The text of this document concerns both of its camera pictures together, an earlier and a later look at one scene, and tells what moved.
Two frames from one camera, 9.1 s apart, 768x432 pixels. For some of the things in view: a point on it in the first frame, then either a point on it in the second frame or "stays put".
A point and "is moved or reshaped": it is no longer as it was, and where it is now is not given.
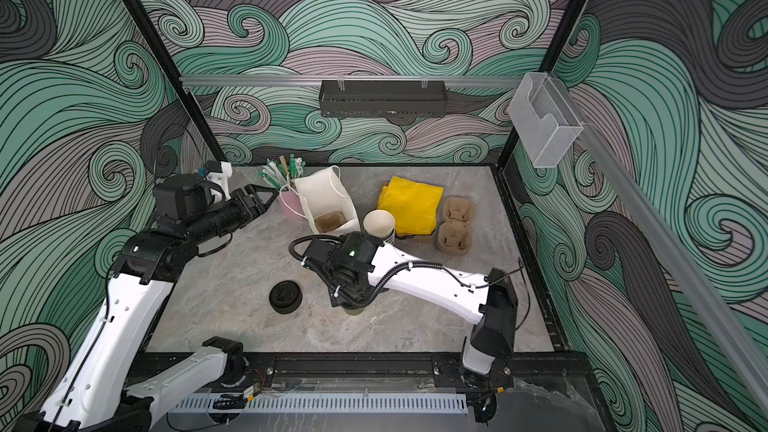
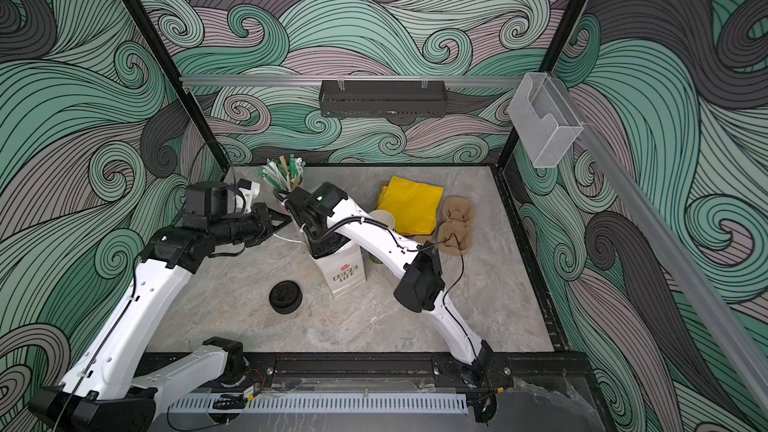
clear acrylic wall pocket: [544, 118] stays put
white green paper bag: [326, 202] is moved or reshaped
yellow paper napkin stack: [413, 205] stays put
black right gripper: [337, 291] to [316, 245]
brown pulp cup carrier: [455, 233] stays put
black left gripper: [254, 203] to [262, 216]
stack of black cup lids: [285, 297] stays put
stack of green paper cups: [380, 224] stays put
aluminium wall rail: [348, 81] stays put
